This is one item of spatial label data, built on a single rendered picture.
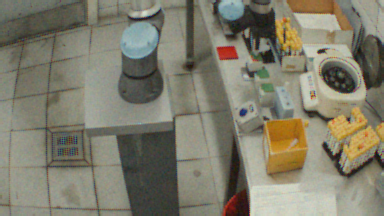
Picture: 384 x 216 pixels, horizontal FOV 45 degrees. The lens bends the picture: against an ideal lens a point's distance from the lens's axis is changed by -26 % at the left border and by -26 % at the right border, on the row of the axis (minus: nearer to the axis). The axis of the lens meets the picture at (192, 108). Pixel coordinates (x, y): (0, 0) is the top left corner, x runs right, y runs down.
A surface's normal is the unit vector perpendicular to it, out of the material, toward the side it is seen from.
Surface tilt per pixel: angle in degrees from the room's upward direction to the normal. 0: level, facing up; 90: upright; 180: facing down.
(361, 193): 0
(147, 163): 90
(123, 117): 1
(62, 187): 0
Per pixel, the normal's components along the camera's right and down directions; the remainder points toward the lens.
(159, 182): 0.14, 0.70
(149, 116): 0.00, -0.71
